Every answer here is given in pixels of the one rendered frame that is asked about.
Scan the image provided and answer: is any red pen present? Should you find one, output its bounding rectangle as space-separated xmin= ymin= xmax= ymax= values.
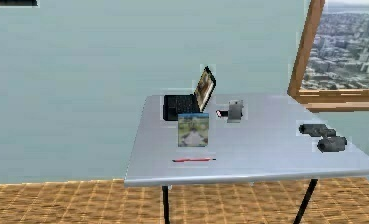
xmin=171 ymin=157 xmax=217 ymax=164

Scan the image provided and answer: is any book with landscape cover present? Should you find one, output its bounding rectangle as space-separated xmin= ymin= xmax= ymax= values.
xmin=177 ymin=112 xmax=210 ymax=148

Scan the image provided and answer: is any wooden framed window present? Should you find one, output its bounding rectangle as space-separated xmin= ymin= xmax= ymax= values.
xmin=287 ymin=0 xmax=369 ymax=113

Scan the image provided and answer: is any dark framed wall picture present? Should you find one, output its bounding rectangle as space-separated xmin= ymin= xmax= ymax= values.
xmin=0 ymin=0 xmax=39 ymax=7

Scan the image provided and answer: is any black laptop computer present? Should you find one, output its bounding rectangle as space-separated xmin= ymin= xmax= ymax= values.
xmin=162 ymin=65 xmax=217 ymax=122

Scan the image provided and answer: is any grey table with black legs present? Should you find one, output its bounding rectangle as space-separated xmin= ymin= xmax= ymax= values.
xmin=123 ymin=93 xmax=369 ymax=224

